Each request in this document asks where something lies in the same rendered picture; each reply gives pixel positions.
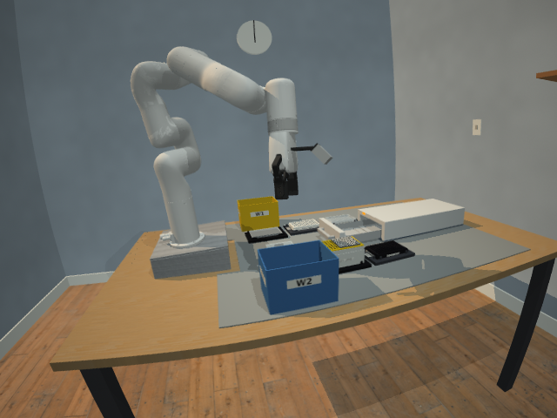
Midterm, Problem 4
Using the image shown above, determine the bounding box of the blue bin with label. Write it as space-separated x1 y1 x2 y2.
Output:
258 240 339 315

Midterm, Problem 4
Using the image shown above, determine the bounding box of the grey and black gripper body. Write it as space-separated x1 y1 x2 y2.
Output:
268 130 299 174

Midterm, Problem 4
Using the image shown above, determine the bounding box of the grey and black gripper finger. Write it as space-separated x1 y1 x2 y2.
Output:
272 154 289 199
286 172 299 196

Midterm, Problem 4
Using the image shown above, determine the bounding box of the yellow open-top bin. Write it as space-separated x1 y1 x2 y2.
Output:
238 196 279 232

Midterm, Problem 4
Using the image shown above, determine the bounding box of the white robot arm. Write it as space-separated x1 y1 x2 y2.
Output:
131 47 298 248

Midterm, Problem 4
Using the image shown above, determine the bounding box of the grey flat mat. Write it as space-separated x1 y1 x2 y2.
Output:
217 206 531 328

